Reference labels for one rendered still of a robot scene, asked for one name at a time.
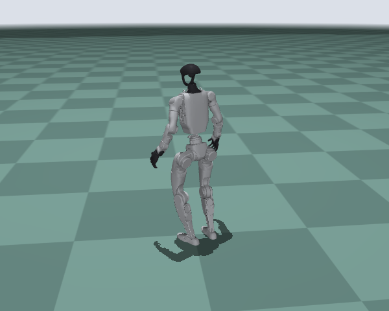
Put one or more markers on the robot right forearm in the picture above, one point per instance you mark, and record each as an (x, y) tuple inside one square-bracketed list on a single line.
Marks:
[(217, 130)]

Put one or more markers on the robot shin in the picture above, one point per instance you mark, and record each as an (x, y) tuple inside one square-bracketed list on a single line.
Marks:
[(184, 213), (208, 209)]

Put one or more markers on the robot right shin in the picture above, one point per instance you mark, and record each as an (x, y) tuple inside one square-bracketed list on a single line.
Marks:
[(208, 209)]

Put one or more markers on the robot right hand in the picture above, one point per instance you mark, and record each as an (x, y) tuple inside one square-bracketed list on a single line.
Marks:
[(215, 143)]

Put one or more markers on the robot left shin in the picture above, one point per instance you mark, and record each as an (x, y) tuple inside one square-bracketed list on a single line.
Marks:
[(184, 213)]

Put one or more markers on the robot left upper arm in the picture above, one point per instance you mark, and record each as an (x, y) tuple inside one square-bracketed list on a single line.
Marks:
[(174, 107)]

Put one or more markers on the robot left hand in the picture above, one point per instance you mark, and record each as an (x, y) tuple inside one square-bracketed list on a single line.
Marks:
[(154, 157)]

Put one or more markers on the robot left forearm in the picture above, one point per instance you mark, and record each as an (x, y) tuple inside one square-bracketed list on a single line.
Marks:
[(164, 144)]

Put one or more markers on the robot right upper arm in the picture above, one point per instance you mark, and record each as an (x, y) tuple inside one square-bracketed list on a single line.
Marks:
[(213, 106)]

